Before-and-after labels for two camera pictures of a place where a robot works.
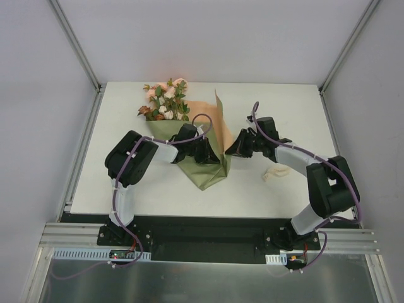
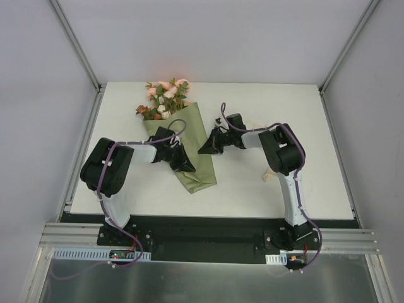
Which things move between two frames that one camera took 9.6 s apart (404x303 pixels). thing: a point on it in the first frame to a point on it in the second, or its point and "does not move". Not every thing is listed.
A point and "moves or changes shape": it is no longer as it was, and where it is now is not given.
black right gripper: [245, 144] to [219, 141]
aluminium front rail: [56, 234] does not move
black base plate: [213, 240] does not move
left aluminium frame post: [71, 36] does not move
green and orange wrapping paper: [211, 122] moves or changes shape
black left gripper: [204, 151] to [176, 154]
